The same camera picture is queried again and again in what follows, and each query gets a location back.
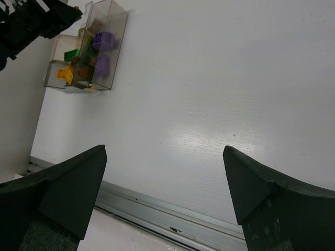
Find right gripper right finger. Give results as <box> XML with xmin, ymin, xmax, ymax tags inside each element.
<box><xmin>223</xmin><ymin>146</ymin><xmax>334</xmax><ymax>250</ymax></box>

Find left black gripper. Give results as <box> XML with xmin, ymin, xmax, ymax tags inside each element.
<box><xmin>1</xmin><ymin>1</ymin><xmax>83</xmax><ymax>60</ymax></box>

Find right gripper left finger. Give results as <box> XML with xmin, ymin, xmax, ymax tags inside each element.
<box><xmin>1</xmin><ymin>145</ymin><xmax>107</xmax><ymax>250</ymax></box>

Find green lego brick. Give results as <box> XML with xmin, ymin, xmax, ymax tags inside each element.
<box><xmin>64</xmin><ymin>49</ymin><xmax>80</xmax><ymax>62</ymax></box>
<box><xmin>83</xmin><ymin>39</ymin><xmax>96</xmax><ymax>56</ymax></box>

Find orange lego brick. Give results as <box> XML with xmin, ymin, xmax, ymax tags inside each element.
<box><xmin>65</xmin><ymin>65</ymin><xmax>74</xmax><ymax>86</ymax></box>
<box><xmin>57</xmin><ymin>69</ymin><xmax>66</xmax><ymax>80</ymax></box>

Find brown lego brick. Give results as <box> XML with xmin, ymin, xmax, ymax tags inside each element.
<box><xmin>88</xmin><ymin>19</ymin><xmax>103</xmax><ymax>33</ymax></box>

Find purple round lego piece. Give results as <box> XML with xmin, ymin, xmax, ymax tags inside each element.
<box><xmin>93</xmin><ymin>31</ymin><xmax>115</xmax><ymax>51</ymax></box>

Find purple lego brick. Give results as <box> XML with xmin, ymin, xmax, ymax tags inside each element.
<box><xmin>94</xmin><ymin>54</ymin><xmax>109</xmax><ymax>78</ymax></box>

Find clear wavy container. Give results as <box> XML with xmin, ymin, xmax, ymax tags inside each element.
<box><xmin>78</xmin><ymin>1</ymin><xmax>105</xmax><ymax>36</ymax></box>

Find grey tinted front container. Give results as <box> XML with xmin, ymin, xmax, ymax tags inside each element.
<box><xmin>43</xmin><ymin>60</ymin><xmax>94</xmax><ymax>92</ymax></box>

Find clear tall narrow container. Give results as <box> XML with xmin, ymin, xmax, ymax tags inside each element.
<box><xmin>72</xmin><ymin>1</ymin><xmax>128</xmax><ymax>92</ymax></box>

